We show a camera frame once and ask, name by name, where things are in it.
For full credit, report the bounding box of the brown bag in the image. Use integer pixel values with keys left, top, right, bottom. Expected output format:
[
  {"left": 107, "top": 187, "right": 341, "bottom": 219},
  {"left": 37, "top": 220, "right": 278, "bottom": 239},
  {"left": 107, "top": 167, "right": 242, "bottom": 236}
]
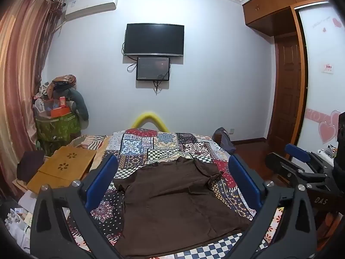
[{"left": 45, "top": 74, "right": 77, "bottom": 98}]

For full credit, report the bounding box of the white heart-printed wardrobe door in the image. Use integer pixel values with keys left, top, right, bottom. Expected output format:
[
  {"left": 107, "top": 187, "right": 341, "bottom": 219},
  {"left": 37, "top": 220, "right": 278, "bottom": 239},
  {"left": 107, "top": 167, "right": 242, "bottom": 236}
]
[{"left": 294, "top": 1, "right": 345, "bottom": 162}]

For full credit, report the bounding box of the blue grey backpack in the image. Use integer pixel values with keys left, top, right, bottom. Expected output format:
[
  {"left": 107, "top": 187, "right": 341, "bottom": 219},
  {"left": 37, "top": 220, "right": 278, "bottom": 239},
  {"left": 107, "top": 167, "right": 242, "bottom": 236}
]
[{"left": 212, "top": 127, "right": 237, "bottom": 155}]

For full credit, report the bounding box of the patchwork printed blanket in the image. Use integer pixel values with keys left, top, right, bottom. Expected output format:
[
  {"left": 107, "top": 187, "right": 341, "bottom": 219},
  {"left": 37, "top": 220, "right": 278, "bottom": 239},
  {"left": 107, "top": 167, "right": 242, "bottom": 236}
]
[{"left": 66, "top": 128, "right": 286, "bottom": 259}]

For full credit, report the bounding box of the brown wooden door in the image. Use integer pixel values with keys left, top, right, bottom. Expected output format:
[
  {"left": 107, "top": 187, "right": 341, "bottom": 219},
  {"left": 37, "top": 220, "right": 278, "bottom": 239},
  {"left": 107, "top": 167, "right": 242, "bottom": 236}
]
[{"left": 274, "top": 32, "right": 303, "bottom": 153}]

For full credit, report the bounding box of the small black wall monitor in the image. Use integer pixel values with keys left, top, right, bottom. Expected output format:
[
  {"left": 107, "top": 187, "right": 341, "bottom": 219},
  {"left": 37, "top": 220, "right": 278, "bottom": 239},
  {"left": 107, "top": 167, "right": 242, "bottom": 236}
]
[{"left": 136, "top": 56, "right": 171, "bottom": 82}]

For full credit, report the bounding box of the wooden lap table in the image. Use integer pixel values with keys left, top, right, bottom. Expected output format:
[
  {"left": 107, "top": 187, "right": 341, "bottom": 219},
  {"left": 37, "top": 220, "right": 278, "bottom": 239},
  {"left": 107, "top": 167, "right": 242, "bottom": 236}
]
[{"left": 26, "top": 146, "right": 98, "bottom": 195}]

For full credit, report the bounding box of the black wall television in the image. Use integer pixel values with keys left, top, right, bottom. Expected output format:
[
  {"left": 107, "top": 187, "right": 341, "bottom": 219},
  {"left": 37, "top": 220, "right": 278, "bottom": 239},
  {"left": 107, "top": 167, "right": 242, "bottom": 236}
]
[{"left": 123, "top": 23, "right": 185, "bottom": 58}]

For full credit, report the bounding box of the dark cloth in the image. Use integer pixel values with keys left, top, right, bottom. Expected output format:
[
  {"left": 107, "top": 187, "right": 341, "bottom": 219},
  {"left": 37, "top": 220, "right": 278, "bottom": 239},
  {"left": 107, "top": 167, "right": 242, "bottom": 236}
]
[{"left": 16, "top": 150, "right": 45, "bottom": 183}]

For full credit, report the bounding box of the wooden overhead cabinet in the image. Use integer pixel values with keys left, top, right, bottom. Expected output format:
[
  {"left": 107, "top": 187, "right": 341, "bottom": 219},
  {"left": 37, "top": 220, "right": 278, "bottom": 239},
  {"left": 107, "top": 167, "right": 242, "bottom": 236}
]
[{"left": 242, "top": 0, "right": 334, "bottom": 36}]

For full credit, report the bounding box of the pink striped curtain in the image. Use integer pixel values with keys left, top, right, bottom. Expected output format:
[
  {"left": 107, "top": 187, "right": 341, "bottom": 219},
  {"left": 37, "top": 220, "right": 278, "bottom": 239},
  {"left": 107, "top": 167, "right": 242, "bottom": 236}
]
[{"left": 0, "top": 0, "right": 65, "bottom": 185}]

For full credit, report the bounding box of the orange striped bedsheet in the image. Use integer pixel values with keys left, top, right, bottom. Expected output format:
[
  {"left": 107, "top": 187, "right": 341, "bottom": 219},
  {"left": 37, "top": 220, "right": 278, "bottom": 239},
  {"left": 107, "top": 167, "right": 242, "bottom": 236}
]
[{"left": 69, "top": 134, "right": 109, "bottom": 153}]

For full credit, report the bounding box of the green patterned storage bag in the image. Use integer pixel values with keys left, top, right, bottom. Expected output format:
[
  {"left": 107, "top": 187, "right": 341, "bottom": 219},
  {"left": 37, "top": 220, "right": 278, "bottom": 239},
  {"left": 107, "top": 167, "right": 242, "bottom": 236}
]
[{"left": 35, "top": 110, "right": 82, "bottom": 155}]

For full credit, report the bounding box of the brown shirt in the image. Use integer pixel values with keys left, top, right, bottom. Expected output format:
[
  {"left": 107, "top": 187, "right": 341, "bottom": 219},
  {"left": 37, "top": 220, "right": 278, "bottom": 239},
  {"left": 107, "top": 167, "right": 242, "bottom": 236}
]
[{"left": 113, "top": 157, "right": 253, "bottom": 258}]

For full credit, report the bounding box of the white air conditioner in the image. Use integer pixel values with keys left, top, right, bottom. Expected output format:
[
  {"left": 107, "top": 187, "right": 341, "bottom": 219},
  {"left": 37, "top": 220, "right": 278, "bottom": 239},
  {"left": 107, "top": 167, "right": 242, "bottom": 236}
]
[{"left": 63, "top": 0, "right": 119, "bottom": 21}]

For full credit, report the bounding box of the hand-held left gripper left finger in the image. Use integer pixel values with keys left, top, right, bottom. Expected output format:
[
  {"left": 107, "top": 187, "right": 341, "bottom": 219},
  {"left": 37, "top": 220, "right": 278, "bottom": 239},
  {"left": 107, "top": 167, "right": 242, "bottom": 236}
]
[{"left": 29, "top": 154, "right": 127, "bottom": 259}]

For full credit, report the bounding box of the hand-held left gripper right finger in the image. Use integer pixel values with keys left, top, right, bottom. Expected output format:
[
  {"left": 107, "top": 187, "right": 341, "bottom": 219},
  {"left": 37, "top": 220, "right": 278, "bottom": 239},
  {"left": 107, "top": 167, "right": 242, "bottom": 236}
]
[{"left": 224, "top": 155, "right": 317, "bottom": 259}]

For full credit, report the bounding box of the pile of papers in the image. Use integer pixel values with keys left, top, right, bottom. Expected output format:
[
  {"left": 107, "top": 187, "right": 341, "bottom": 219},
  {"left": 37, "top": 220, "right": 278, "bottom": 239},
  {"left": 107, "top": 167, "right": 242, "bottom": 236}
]
[{"left": 5, "top": 189, "right": 71, "bottom": 250}]

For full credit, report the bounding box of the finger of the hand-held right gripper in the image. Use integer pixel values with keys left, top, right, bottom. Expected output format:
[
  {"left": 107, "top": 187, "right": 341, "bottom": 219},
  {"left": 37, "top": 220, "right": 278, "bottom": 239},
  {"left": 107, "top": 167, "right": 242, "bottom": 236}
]
[
  {"left": 285, "top": 144, "right": 335, "bottom": 168},
  {"left": 265, "top": 152, "right": 329, "bottom": 189}
]

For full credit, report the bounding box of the orange box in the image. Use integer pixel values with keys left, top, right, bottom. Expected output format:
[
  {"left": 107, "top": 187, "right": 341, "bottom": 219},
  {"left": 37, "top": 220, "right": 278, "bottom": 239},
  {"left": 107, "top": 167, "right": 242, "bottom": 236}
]
[{"left": 50, "top": 107, "right": 72, "bottom": 118}]

